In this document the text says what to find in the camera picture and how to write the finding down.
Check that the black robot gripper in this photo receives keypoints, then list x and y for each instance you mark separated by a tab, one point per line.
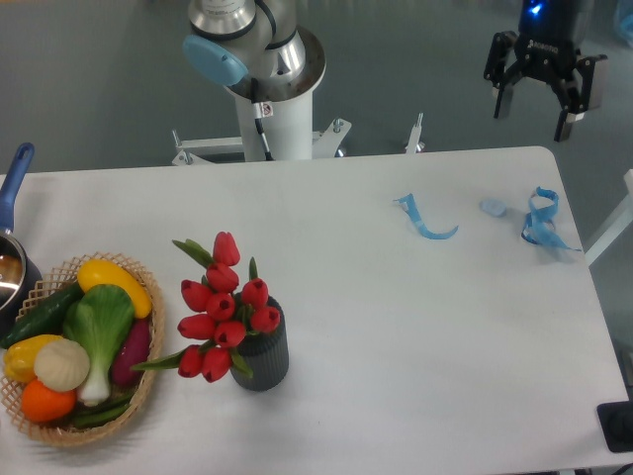
547	49

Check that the yellow bell pepper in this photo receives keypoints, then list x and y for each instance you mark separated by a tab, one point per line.
19	358

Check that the cream white garlic bulb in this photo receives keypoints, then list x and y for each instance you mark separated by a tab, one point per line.
62	365

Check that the dark green cucumber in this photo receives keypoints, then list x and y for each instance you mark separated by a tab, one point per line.
44	318

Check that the white frame at right edge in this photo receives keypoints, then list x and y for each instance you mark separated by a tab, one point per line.
612	227

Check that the tangled blue tape strip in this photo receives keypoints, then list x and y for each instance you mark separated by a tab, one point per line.
539	227

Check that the curved blue tape strip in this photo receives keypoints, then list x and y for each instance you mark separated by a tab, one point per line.
408	204

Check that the light blue tape roll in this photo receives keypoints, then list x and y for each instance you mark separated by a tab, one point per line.
493	207

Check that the dark grey ribbed vase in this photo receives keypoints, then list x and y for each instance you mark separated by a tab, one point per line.
266	354

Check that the orange fruit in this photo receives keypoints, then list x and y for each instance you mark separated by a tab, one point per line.
40	404

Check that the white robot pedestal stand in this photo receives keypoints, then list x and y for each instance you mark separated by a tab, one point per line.
281	130

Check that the red tulip bouquet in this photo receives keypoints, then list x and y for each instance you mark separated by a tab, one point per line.
226	312

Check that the green bean pods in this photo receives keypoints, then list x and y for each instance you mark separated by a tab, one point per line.
101	414

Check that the green bok choy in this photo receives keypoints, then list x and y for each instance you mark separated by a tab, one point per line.
100	322

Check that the woven wicker basket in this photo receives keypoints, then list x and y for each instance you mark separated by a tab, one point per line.
63	434

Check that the black device at table edge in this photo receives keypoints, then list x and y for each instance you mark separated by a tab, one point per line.
616	424

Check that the purple sweet potato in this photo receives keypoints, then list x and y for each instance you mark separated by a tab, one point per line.
135	350

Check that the blue handled saucepan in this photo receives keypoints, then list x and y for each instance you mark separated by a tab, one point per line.
18	273

